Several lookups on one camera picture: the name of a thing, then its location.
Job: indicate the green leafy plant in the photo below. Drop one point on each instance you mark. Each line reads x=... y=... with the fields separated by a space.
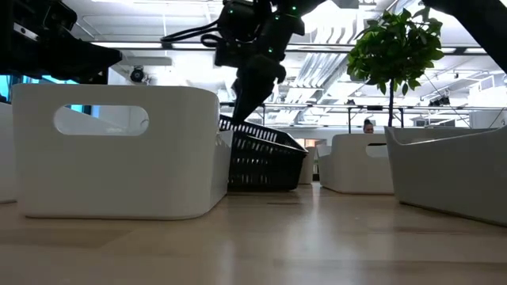
x=396 y=51

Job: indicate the dark framed window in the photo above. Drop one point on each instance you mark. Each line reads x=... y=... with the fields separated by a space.
x=6 y=89

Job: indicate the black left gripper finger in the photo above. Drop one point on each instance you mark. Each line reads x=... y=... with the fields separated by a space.
x=91 y=61

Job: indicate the white plastic basket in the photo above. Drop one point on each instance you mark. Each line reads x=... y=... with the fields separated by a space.
x=348 y=170
x=6 y=158
x=119 y=170

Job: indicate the black dome camera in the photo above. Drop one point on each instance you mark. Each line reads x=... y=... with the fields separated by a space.
x=137 y=75

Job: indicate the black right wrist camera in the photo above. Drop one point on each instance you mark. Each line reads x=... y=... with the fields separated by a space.
x=227 y=53

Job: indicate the black track light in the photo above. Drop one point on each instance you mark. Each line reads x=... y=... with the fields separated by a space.
x=439 y=101

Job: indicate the person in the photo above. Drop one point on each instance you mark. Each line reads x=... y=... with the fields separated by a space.
x=368 y=127

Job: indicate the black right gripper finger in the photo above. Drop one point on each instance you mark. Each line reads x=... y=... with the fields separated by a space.
x=253 y=91

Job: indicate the black slatted plastic basket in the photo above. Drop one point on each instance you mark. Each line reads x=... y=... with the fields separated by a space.
x=261 y=166

